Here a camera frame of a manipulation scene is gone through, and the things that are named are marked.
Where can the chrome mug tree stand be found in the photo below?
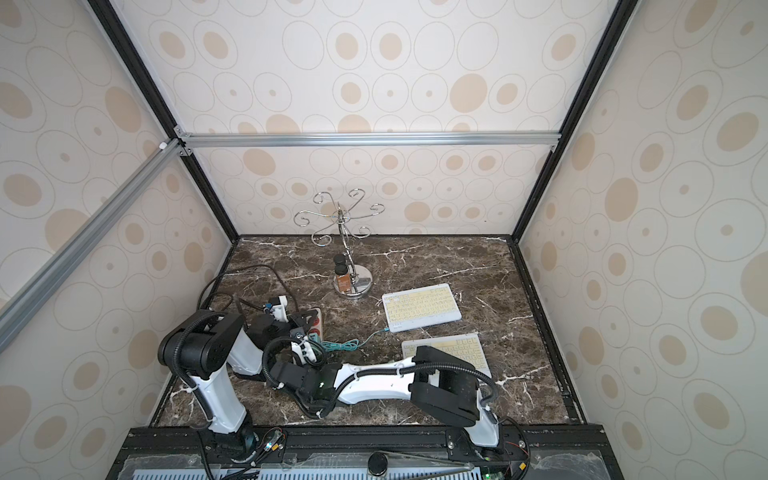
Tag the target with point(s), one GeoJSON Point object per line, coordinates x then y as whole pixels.
{"type": "Point", "coordinates": [339, 218]}

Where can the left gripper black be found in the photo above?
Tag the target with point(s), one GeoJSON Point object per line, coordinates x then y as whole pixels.
{"type": "Point", "coordinates": [297, 322]}

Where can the beige power strip red sockets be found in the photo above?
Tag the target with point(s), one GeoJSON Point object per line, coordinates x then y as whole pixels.
{"type": "Point", "coordinates": [314, 323]}

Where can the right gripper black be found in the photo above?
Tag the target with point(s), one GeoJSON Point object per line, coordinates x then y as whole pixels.
{"type": "Point", "coordinates": [287, 366]}

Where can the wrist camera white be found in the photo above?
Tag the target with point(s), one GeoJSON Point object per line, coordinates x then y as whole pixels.
{"type": "Point", "coordinates": [304, 352]}
{"type": "Point", "coordinates": [278, 308]}

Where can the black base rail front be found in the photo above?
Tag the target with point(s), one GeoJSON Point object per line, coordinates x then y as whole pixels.
{"type": "Point", "coordinates": [371, 452]}

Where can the amber bottle black cap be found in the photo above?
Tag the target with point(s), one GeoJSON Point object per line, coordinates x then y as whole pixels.
{"type": "Point", "coordinates": [343, 279]}

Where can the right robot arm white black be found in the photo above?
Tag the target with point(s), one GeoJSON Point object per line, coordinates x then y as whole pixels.
{"type": "Point", "coordinates": [445, 387]}

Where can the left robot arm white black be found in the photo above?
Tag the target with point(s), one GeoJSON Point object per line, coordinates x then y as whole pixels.
{"type": "Point", "coordinates": [206, 347]}

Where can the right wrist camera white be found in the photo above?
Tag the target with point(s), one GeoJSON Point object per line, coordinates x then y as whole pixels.
{"type": "Point", "coordinates": [304, 352]}

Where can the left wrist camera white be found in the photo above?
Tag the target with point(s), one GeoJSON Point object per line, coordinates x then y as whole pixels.
{"type": "Point", "coordinates": [278, 308]}

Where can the left diagonal aluminium frame bar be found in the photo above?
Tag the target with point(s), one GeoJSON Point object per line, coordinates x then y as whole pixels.
{"type": "Point", "coordinates": [27, 302]}

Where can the horizontal aluminium frame bar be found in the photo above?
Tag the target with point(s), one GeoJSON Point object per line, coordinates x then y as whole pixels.
{"type": "Point", "coordinates": [380, 139]}

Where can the white wireless keyboard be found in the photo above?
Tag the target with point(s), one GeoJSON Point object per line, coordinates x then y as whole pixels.
{"type": "Point", "coordinates": [466, 347]}
{"type": "Point", "coordinates": [420, 308]}

